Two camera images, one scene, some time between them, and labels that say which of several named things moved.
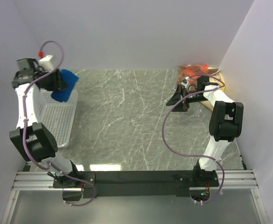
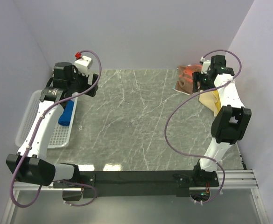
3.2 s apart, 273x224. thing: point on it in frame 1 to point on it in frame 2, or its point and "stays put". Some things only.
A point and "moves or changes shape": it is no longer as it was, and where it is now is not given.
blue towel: (70, 80) moves or changes shape
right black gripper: (182, 107) to (197, 76)
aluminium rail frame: (44, 181) stays put
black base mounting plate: (135, 184) stays put
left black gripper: (59, 83) to (85, 79)
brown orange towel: (192, 72) stays put
